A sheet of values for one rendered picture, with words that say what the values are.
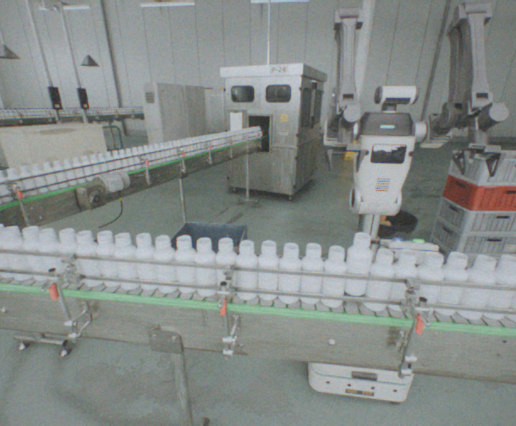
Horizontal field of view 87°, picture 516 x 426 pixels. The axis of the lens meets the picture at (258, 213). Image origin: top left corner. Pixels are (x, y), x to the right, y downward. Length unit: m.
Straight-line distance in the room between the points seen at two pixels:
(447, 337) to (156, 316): 0.78
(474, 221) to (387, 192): 1.67
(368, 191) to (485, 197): 1.70
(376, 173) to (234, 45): 11.97
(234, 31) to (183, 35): 2.12
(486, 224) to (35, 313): 3.07
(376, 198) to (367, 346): 0.75
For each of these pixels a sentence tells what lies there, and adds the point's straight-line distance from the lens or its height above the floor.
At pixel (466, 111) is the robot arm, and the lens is 1.27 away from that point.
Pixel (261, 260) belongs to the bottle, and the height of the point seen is 1.12.
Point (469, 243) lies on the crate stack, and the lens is 3.09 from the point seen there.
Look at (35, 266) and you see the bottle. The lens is 1.05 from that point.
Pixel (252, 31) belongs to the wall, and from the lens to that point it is 13.01.
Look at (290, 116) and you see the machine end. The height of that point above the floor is 1.32.
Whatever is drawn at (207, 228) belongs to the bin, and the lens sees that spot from 1.39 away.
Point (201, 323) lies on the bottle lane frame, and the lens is 0.85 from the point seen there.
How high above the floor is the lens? 1.51
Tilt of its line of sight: 22 degrees down
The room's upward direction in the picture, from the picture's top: straight up
